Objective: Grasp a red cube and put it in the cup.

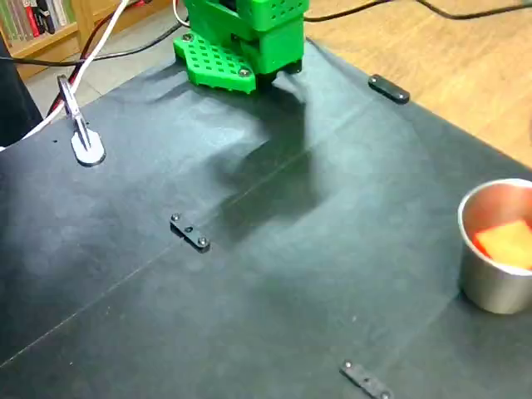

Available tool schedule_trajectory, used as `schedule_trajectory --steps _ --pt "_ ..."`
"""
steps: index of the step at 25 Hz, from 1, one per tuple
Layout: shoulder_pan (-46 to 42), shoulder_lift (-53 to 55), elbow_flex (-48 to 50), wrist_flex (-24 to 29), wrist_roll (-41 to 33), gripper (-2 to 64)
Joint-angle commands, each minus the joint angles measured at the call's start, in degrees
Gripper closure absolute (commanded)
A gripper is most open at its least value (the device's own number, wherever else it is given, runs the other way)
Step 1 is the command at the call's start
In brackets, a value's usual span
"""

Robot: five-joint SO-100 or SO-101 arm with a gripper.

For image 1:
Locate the wooden bookshelf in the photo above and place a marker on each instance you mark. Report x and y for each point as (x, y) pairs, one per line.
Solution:
(50, 39)

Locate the person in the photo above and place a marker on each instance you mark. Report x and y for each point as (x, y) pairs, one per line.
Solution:
(12, 95)

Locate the red cube block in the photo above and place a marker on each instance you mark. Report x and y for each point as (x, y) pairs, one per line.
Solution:
(507, 245)

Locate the red book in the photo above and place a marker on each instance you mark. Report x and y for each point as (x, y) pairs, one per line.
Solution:
(30, 21)

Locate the black book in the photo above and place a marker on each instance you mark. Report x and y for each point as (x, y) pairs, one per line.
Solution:
(45, 21)

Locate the black screwed bracket plate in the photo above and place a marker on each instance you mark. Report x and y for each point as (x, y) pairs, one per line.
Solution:
(388, 88)
(189, 232)
(365, 382)

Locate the green white book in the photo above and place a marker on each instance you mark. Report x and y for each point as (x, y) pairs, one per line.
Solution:
(66, 10)

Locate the stainless steel cup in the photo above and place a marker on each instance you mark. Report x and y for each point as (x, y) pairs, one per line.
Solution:
(482, 287)

